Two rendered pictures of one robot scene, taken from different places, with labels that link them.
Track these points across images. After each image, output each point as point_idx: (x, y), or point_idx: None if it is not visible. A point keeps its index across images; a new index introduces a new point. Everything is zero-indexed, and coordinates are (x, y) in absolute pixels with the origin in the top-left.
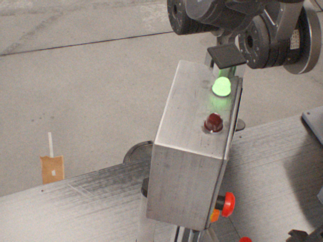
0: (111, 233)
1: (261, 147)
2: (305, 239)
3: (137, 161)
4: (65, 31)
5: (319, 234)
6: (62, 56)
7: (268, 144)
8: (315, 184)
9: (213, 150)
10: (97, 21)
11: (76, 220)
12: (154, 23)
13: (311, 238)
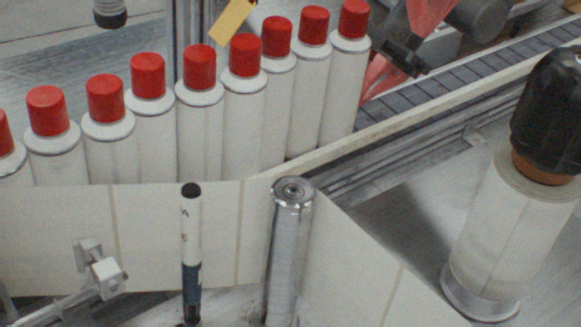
0: (72, 115)
1: (290, 6)
2: (383, 22)
3: (106, 34)
4: (13, 24)
5: (403, 2)
6: (11, 51)
7: (300, 3)
8: None
9: None
10: (55, 10)
11: (11, 106)
12: (132, 5)
13: (392, 14)
